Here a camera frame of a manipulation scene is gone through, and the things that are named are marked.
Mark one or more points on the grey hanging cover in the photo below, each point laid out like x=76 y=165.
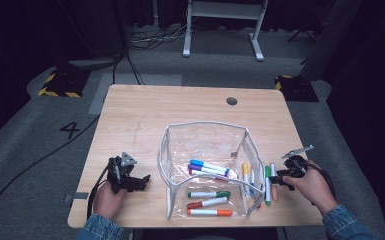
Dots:
x=333 y=36

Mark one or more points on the grey flat stand foot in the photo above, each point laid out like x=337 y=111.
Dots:
x=93 y=63

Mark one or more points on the dark round table grommet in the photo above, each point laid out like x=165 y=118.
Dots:
x=231 y=101

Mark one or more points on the dark blue marker pen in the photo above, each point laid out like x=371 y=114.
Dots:
x=252 y=181

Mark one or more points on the person's left hand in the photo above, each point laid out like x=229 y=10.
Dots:
x=106 y=203

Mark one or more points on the yellow marker pen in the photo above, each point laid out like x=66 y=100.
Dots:
x=245 y=170

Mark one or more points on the dark green marker pen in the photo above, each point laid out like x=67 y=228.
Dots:
x=210 y=194

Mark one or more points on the black yellow striped floor base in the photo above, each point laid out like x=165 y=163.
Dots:
x=65 y=83
x=296 y=89

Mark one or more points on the black marker pen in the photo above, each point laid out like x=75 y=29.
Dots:
x=262 y=187

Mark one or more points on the white metal stand frame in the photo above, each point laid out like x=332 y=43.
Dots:
x=225 y=10

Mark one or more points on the orange marker pen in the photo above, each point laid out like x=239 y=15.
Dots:
x=210 y=212

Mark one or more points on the purple marker pen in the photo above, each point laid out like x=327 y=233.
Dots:
x=206 y=170

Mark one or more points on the grey tape piece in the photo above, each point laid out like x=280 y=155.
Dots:
x=80 y=196

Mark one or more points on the light blue marker pen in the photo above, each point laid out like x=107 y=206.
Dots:
x=210 y=165

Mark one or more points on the red marker pen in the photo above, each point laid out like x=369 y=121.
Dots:
x=258 y=206

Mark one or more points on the peach marker pen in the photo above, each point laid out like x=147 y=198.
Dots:
x=273 y=168

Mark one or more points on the clear plastic bag white trim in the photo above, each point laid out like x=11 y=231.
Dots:
x=193 y=146

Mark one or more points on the black tripod legs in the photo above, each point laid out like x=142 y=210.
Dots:
x=300 y=35

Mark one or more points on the person's right hand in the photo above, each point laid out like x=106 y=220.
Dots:
x=316 y=190

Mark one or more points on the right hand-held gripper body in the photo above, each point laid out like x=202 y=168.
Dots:
x=296 y=165

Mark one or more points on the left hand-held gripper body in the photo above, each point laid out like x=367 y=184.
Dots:
x=126 y=160

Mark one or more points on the brown-red marker pen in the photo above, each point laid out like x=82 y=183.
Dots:
x=208 y=202

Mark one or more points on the light green marker pen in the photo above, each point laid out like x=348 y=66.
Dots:
x=267 y=190

